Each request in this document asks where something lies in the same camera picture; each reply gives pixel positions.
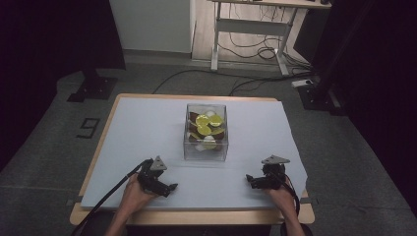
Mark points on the black stand with slanted pole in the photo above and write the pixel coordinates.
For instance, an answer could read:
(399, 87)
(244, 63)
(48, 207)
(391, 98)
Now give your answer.
(323, 95)

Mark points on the white table mat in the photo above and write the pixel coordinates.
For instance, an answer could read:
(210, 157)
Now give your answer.
(147, 131)

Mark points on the black stand with square base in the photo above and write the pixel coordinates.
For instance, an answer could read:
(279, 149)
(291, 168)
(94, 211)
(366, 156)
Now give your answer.
(95, 87)

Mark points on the grey partition panel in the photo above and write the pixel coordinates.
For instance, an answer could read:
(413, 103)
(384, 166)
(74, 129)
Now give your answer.
(150, 23)

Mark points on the white power strip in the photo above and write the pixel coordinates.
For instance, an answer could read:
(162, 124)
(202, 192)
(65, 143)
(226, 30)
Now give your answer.
(301, 83)

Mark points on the grey tape strip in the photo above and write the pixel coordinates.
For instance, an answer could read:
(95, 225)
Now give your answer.
(309, 200)

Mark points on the white metal desk frame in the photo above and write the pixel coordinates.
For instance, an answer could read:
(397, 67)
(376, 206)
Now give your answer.
(252, 27)

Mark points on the wooden table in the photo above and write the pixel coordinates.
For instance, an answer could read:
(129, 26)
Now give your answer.
(196, 217)

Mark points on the person's left hand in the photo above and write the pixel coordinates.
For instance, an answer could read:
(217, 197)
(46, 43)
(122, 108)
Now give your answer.
(132, 195)

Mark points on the person's right hand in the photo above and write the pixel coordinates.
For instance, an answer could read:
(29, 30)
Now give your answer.
(284, 198)

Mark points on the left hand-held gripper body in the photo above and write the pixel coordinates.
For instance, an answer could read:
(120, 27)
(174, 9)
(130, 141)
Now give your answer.
(151, 178)

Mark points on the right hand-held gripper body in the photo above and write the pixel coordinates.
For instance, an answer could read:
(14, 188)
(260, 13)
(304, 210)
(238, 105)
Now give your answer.
(273, 173)

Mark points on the clear plastic box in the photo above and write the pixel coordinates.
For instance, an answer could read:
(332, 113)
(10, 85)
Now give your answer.
(190, 154)

